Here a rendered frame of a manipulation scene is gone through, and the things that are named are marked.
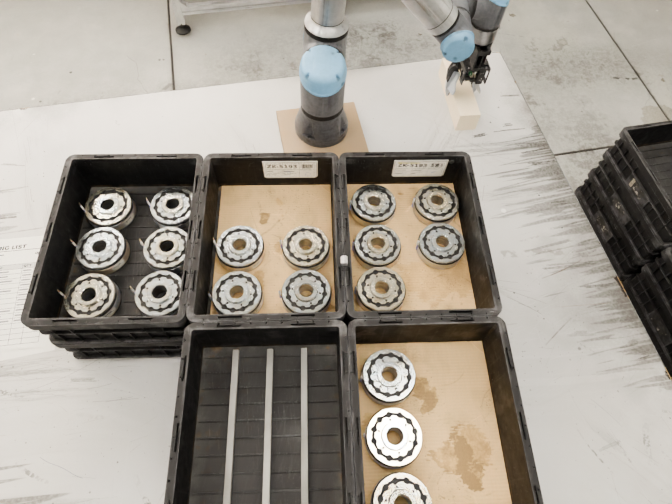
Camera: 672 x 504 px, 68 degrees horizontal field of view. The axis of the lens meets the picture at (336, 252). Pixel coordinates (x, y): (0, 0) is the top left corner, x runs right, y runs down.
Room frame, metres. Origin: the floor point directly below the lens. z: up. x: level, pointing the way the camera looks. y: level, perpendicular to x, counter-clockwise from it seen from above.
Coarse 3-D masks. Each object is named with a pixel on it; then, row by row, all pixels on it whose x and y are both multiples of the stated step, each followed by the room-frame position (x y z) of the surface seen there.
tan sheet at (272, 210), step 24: (240, 192) 0.67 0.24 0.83; (264, 192) 0.68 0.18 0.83; (288, 192) 0.68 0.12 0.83; (312, 192) 0.69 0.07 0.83; (240, 216) 0.61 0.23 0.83; (264, 216) 0.61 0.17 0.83; (288, 216) 0.62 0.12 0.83; (312, 216) 0.62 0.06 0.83; (264, 240) 0.55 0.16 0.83; (216, 264) 0.48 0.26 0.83; (264, 264) 0.49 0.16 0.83; (264, 288) 0.43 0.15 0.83; (216, 312) 0.37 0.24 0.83; (264, 312) 0.38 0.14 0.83
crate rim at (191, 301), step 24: (336, 168) 0.69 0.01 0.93; (336, 192) 0.62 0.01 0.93; (336, 216) 0.56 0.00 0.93; (336, 240) 0.50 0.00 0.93; (192, 264) 0.43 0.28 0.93; (336, 264) 0.45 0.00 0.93; (192, 288) 0.38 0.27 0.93; (192, 312) 0.33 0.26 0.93; (312, 312) 0.34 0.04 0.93; (336, 312) 0.35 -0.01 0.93
